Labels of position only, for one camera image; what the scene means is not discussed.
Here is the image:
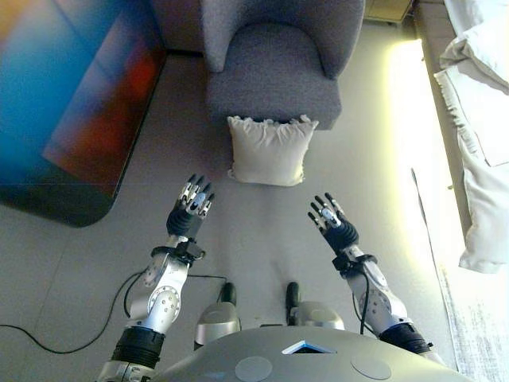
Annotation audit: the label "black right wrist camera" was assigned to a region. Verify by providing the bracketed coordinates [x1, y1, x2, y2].
[332, 255, 361, 278]

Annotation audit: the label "silver left robot leg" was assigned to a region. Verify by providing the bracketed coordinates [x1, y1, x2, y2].
[193, 281, 243, 352]

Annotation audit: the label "silver robot torso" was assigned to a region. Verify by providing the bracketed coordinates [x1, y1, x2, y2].
[154, 324, 474, 382]

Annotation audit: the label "light wooden furniture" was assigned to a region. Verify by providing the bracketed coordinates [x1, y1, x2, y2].
[363, 0, 417, 27]

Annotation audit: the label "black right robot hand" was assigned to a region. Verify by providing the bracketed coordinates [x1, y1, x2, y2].
[305, 192, 362, 262]

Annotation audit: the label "white fringed cushion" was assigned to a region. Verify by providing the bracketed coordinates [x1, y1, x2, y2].
[226, 114, 321, 187]

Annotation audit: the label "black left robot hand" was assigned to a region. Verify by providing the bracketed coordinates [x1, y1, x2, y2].
[165, 173, 216, 242]

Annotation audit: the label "black floor cable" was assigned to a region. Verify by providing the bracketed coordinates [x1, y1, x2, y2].
[0, 273, 227, 354]

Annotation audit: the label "silver robot leg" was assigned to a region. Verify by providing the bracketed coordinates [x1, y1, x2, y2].
[193, 281, 243, 352]
[284, 281, 346, 331]

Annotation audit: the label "white duvet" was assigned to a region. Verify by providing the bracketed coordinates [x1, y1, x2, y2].
[433, 0, 509, 275]

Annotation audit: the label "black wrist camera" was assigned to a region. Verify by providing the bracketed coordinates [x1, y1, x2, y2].
[173, 237, 207, 262]
[332, 255, 361, 278]

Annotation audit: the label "grey fabric armchair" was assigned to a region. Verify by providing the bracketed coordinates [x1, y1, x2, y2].
[201, 0, 366, 131]

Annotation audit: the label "silver right robot leg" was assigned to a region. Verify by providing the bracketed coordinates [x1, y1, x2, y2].
[284, 281, 346, 331]

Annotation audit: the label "thin dark cable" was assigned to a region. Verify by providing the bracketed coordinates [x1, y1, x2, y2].
[410, 167, 445, 271]

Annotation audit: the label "white woven bedside rug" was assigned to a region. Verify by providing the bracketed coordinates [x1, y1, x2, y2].
[440, 266, 509, 382]

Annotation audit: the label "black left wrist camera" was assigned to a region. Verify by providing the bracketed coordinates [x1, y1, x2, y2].
[173, 237, 207, 262]

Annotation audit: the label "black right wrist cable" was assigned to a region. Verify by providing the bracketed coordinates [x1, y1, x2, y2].
[352, 264, 373, 336]

